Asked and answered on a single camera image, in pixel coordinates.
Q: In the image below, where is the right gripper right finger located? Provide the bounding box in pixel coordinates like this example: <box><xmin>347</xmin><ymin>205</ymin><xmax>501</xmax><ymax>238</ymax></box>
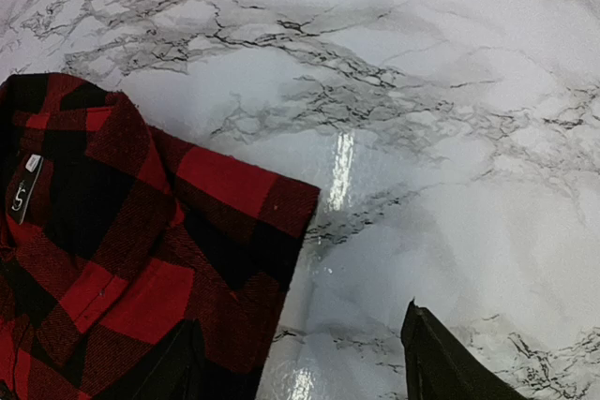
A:
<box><xmin>400</xmin><ymin>302</ymin><xmax>523</xmax><ymax>400</ymax></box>

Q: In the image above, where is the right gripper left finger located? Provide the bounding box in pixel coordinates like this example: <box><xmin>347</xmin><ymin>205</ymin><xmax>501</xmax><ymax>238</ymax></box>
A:
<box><xmin>97</xmin><ymin>320</ymin><xmax>205</xmax><ymax>400</ymax></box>

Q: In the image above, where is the red black plaid shirt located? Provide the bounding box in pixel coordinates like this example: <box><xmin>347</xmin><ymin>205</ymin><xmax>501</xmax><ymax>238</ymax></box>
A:
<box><xmin>1</xmin><ymin>73</ymin><xmax>320</xmax><ymax>399</ymax></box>

